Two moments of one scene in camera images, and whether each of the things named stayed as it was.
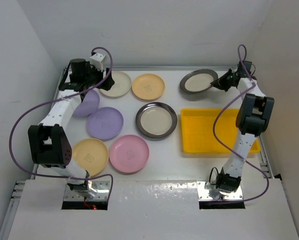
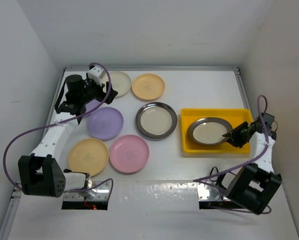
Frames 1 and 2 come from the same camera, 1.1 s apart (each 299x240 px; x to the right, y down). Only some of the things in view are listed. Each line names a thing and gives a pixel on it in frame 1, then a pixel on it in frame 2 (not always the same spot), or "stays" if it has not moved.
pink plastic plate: (129, 154) stays
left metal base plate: (69, 194) stays
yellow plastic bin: (197, 130) stays
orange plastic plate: (148, 86) stays
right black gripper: (221, 83) -> (233, 135)
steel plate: (198, 80) -> (209, 130)
